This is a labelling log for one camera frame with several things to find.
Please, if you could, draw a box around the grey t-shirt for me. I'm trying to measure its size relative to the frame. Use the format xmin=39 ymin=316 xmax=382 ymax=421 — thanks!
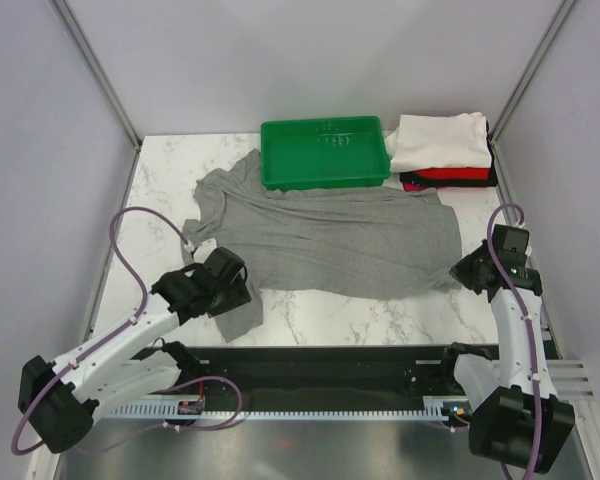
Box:
xmin=182 ymin=150 xmax=462 ymax=342

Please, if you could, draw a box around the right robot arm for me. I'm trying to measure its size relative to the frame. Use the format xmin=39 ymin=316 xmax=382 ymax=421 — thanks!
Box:
xmin=437 ymin=224 xmax=575 ymax=477

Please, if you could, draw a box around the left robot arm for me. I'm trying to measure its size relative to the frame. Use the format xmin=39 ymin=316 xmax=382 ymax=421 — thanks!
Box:
xmin=16 ymin=247 xmax=251 ymax=454

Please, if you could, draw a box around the red folded t-shirt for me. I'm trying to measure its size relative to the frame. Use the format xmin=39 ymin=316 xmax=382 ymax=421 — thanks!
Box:
xmin=413 ymin=167 xmax=490 ymax=181

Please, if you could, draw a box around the pink folded t-shirt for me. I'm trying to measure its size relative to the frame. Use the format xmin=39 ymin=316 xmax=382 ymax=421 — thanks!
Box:
xmin=402 ymin=182 xmax=430 ymax=192

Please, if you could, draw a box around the black folded t-shirt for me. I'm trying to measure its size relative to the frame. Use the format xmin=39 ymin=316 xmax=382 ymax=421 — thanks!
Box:
xmin=394 ymin=136 xmax=497 ymax=188

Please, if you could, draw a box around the white folded t-shirt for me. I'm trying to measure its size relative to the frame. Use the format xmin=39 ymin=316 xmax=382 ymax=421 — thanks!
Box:
xmin=385 ymin=112 xmax=492 ymax=173

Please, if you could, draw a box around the green plastic tray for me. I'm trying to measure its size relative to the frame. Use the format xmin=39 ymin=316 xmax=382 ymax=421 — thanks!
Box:
xmin=260 ymin=116 xmax=390 ymax=191

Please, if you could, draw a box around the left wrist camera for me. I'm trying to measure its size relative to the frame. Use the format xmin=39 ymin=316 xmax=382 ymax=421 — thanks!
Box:
xmin=184 ymin=239 xmax=217 ymax=263

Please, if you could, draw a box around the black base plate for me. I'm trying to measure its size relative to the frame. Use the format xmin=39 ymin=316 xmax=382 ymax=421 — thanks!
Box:
xmin=176 ymin=346 xmax=464 ymax=411

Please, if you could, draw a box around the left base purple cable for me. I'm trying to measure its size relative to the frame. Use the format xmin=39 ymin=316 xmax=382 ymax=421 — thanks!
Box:
xmin=162 ymin=375 xmax=247 ymax=434

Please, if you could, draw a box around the white slotted cable duct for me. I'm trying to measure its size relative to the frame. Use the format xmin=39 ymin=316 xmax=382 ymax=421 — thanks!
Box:
xmin=104 ymin=396 xmax=470 ymax=422

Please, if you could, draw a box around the right aluminium frame post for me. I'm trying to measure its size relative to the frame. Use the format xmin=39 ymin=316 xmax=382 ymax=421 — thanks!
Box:
xmin=490 ymin=0 xmax=580 ymax=144

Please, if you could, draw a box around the aluminium frame post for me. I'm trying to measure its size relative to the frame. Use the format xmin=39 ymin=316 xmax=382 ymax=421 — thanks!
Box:
xmin=490 ymin=0 xmax=580 ymax=144
xmin=49 ymin=0 xmax=144 ymax=151

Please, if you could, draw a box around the left aluminium frame post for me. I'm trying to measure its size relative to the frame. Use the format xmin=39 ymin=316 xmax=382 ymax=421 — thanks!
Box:
xmin=49 ymin=0 xmax=144 ymax=151

